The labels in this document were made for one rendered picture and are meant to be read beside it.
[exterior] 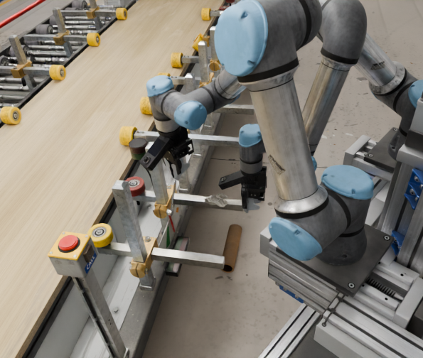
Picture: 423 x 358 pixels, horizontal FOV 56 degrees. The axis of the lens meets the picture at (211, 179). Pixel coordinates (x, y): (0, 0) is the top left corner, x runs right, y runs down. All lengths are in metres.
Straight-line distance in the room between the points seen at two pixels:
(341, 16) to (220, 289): 1.60
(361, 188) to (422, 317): 0.35
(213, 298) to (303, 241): 1.44
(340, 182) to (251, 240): 1.58
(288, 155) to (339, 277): 0.38
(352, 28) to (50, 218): 1.11
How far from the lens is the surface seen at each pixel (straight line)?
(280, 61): 0.73
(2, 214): 1.61
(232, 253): 2.31
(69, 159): 1.75
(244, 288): 2.26
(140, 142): 1.34
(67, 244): 0.92
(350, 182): 0.94
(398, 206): 1.19
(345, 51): 1.06
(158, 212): 1.47
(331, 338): 1.07
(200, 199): 1.48
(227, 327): 2.14
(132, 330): 1.38
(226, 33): 0.74
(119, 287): 1.58
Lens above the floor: 1.87
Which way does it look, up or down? 40 degrees down
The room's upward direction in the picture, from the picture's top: 5 degrees counter-clockwise
